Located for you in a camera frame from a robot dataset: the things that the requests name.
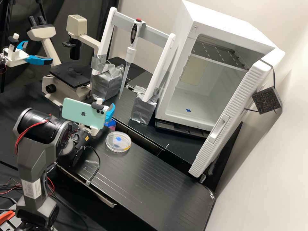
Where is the petri dish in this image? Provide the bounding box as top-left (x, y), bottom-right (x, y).
top-left (105, 131), bottom-right (132, 154)

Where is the incubator door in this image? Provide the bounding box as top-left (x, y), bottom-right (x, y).
top-left (188, 47), bottom-right (286, 179)

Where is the white pipette stand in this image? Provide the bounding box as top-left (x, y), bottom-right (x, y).
top-left (90, 6), bottom-right (176, 125)

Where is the black cable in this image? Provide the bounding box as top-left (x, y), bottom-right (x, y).
top-left (81, 145), bottom-right (101, 186)

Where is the pipette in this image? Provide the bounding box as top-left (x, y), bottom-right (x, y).
top-left (119, 18), bottom-right (146, 99)

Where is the right wrist camera phone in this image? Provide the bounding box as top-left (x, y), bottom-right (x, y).
top-left (61, 97), bottom-right (109, 129)

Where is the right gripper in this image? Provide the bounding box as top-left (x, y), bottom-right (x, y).
top-left (78, 103), bottom-right (116, 137)

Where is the cream microscope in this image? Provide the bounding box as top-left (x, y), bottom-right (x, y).
top-left (26, 14), bottom-right (101, 107)

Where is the white incubator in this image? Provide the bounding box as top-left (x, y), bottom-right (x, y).
top-left (154, 0), bottom-right (276, 132)

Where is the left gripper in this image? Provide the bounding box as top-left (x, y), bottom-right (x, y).
top-left (3, 40), bottom-right (54, 68)

